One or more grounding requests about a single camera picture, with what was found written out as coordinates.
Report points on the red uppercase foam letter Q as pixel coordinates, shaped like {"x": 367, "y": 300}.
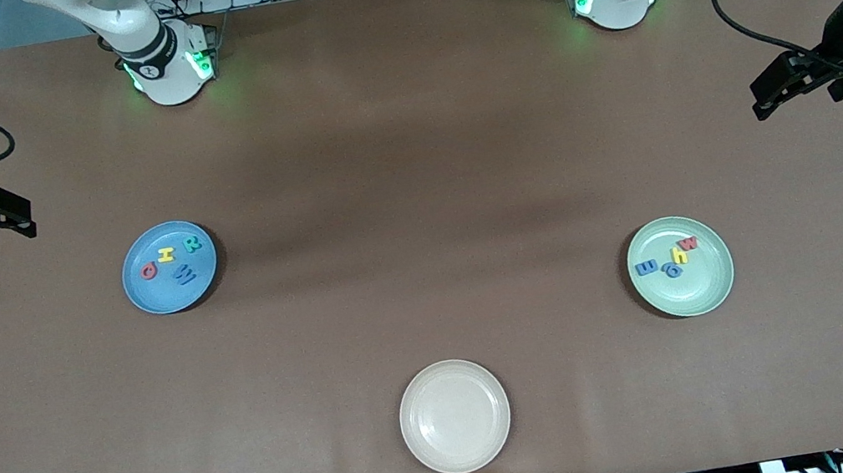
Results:
{"x": 145, "y": 273}

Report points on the yellow uppercase foam letter H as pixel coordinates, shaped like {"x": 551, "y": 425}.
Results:
{"x": 165, "y": 254}

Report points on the red lowercase foam letter w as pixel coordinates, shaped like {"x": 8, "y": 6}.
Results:
{"x": 688, "y": 244}

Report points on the blue uppercase foam letter M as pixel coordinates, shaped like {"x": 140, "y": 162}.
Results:
{"x": 184, "y": 274}

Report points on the teal uppercase foam letter R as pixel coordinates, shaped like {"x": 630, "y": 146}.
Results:
{"x": 191, "y": 244}

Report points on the yellow lowercase foam letter h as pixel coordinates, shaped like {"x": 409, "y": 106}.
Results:
{"x": 678, "y": 257}

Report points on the blue lowercase foam letter a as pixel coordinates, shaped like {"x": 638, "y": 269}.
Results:
{"x": 674, "y": 272}

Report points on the blue lowercase foam letter m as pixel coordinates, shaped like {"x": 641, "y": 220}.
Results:
{"x": 646, "y": 268}

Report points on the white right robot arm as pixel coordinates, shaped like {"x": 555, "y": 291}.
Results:
{"x": 167, "y": 74}

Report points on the blue plate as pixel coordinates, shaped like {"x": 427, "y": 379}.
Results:
{"x": 160, "y": 295}

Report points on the green plate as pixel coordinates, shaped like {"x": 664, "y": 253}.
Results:
{"x": 701, "y": 289}

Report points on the beige plate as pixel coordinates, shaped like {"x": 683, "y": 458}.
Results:
{"x": 454, "y": 416}

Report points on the brown table cover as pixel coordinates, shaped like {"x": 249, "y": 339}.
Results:
{"x": 83, "y": 451}

